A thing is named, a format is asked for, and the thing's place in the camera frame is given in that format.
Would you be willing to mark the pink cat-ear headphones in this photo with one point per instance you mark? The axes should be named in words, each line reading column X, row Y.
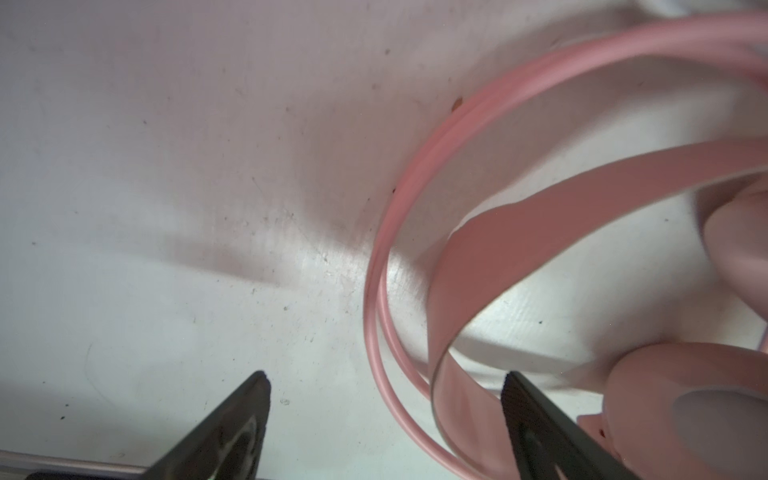
column 446, row 413

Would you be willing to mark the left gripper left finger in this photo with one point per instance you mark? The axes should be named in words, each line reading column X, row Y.
column 227, row 444

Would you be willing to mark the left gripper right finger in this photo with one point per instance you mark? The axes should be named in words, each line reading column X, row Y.
column 546, row 443

